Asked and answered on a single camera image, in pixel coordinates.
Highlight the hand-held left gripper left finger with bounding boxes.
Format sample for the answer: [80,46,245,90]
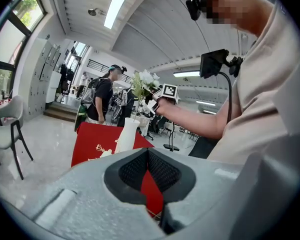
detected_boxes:
[4,147,166,240]

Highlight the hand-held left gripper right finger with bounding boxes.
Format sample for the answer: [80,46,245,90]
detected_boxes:
[147,133,300,240]

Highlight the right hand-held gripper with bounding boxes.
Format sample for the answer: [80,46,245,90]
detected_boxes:
[144,83,181,115]

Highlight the white flowers bunch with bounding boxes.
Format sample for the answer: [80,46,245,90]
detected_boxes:
[129,69,161,123]

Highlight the white vase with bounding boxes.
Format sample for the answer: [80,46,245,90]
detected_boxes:
[114,117,141,154]

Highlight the person's right forearm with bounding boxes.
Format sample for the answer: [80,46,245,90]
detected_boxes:
[155,97,230,140]

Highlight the rectangular ceiling light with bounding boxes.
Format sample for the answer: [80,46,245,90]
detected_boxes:
[172,70,201,78]

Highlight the black floor stand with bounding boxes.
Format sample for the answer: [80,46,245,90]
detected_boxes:
[162,122,180,152]

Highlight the black balcony railing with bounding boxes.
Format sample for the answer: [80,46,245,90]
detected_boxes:
[86,58,132,84]

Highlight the red embroidered cloth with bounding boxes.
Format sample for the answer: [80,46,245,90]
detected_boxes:
[70,121,165,218]

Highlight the black chest-mounted screen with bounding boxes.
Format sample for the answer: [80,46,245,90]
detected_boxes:
[199,48,245,79]

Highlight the green bag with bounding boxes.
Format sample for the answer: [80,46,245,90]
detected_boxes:
[74,104,87,132]

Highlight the wooden steps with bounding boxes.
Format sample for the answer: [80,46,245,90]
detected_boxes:
[43,101,79,123]

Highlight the long ceiling light strip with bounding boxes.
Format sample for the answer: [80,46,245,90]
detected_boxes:
[103,0,136,30]

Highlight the round ceiling lamp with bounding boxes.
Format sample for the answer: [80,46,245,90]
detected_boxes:
[87,7,106,17]

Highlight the grey chair with black legs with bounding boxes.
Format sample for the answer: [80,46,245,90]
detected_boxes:
[0,95,34,181]

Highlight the white locker cabinet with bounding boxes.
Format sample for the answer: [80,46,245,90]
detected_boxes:
[26,37,63,121]

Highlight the person's beige shirt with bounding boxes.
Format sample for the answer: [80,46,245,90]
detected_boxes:
[188,0,300,165]

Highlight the black-framed window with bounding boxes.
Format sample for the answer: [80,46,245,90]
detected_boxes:
[0,0,47,100]

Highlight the black screen cable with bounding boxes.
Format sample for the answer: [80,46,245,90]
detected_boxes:
[218,71,234,124]

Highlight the black head-worn camera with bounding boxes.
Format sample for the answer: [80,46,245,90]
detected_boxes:
[185,0,217,22]

